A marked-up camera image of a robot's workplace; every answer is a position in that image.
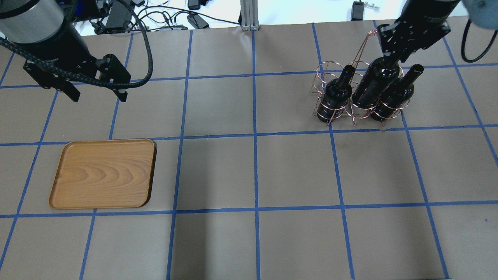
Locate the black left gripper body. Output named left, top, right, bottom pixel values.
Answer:
left=23, top=27, right=131, bottom=91

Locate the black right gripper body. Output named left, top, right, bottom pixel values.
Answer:
left=378, top=16, right=451, bottom=62

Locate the dark wine bottle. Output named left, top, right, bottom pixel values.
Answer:
left=316, top=65, right=356, bottom=124
left=351, top=56, right=400, bottom=110
left=370, top=64, right=424, bottom=123

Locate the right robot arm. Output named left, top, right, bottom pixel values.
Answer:
left=377, top=0, right=498, bottom=64

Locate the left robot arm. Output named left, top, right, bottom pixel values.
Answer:
left=0, top=0, right=131, bottom=102

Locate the wooden tray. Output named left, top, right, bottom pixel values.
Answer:
left=48, top=139, right=156, bottom=210

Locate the black power adapter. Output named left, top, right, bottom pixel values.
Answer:
left=104, top=0, right=132, bottom=33

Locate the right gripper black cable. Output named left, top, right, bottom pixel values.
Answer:
left=461, top=17, right=498, bottom=63

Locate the copper wire bottle basket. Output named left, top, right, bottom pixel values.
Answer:
left=313, top=25, right=409, bottom=125

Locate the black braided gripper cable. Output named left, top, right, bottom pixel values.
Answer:
left=0, top=0, right=153, bottom=88

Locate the aluminium frame post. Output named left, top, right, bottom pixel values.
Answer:
left=240, top=0, right=260, bottom=31

